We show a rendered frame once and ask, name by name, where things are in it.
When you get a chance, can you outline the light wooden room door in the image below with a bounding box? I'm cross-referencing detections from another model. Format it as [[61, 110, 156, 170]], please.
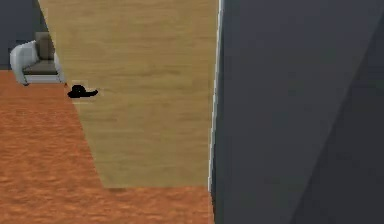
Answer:
[[37, 0, 221, 190]]

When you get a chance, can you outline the white grey armchair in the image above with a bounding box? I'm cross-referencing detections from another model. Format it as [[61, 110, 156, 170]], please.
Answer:
[[9, 31, 66, 87]]

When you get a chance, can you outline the black door handle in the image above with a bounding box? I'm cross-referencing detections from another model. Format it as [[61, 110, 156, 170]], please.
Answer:
[[67, 84, 99, 99]]

